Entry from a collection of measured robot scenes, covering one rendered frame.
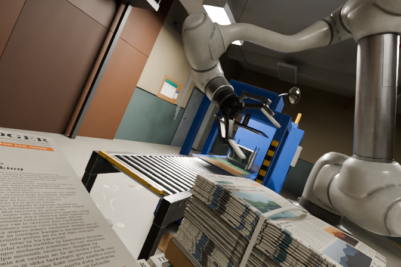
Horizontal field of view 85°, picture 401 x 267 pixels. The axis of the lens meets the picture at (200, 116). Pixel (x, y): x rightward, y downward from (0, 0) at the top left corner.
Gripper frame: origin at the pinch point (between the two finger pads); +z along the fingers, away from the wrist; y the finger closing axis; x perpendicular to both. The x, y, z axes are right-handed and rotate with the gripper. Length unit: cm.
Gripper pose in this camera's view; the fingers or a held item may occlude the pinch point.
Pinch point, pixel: (258, 139)
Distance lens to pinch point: 65.5
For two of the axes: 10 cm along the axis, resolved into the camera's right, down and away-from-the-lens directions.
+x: -6.3, -2.8, -7.2
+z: 4.2, 6.6, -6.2
